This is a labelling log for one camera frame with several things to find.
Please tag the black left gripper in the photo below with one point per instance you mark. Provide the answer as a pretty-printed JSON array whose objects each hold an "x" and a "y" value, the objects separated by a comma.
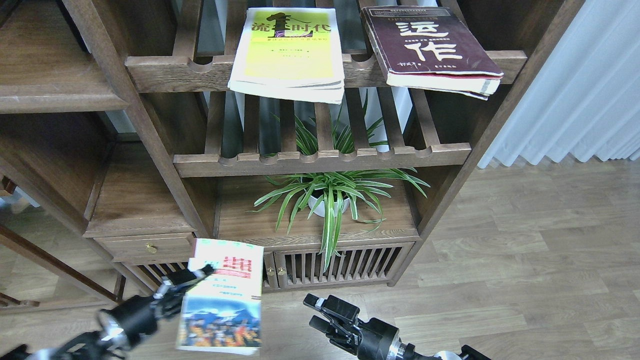
[{"x": 129, "y": 324}]

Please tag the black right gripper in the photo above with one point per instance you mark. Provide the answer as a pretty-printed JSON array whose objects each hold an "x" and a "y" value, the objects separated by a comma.
[{"x": 371, "y": 340}]

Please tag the small colourful paperback book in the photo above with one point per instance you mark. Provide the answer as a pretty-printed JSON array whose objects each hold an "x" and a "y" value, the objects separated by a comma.
[{"x": 222, "y": 313}]

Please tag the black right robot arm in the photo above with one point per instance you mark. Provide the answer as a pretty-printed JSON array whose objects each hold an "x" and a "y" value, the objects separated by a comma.
[{"x": 409, "y": 352}]

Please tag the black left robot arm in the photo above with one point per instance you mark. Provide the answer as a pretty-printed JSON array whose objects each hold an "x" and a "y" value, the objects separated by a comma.
[{"x": 86, "y": 346}]

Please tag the brass drawer knob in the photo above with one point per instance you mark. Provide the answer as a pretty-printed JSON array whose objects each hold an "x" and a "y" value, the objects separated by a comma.
[{"x": 151, "y": 248}]

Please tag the white plant pot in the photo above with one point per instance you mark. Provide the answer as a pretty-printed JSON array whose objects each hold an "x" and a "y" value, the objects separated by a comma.
[{"x": 316, "y": 204}]

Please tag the green spider plant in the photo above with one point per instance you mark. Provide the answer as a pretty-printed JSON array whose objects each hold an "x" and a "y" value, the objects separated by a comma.
[{"x": 360, "y": 186}]

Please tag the dark wooden bookshelf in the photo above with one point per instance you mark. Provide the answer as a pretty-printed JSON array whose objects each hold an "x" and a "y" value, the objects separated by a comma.
[{"x": 116, "y": 117}]

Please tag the yellow green paperback book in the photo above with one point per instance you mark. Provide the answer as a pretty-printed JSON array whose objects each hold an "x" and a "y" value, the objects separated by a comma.
[{"x": 290, "y": 53}]

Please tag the maroon hardcover book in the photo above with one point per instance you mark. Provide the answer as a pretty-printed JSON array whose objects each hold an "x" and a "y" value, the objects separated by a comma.
[{"x": 429, "y": 48}]

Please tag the white pleated curtain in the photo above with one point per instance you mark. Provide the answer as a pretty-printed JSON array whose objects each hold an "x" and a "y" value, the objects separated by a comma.
[{"x": 585, "y": 101}]

